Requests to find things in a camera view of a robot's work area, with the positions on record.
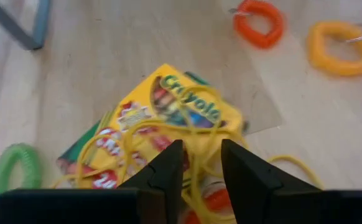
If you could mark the yellow rubber bands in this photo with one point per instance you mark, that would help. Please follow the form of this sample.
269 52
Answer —
195 193

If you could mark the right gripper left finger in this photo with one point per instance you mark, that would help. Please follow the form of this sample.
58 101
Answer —
162 174

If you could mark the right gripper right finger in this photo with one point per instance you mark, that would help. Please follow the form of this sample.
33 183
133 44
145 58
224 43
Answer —
249 180

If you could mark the yellow Crayola crayon box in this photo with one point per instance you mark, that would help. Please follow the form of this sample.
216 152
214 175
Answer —
143 90

